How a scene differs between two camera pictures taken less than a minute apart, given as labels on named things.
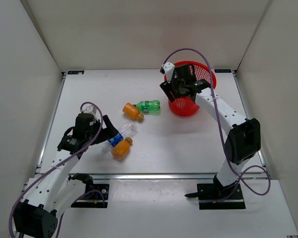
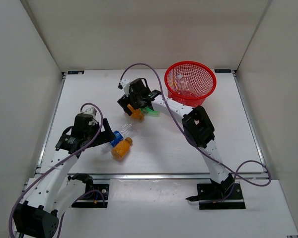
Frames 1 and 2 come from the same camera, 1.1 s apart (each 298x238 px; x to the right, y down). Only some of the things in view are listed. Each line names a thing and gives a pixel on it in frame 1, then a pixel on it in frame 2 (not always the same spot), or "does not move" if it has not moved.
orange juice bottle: (133, 111) does not move
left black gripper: (110, 133) does not move
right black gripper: (167, 86) -> (124, 101)
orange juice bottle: (121, 148) does not move
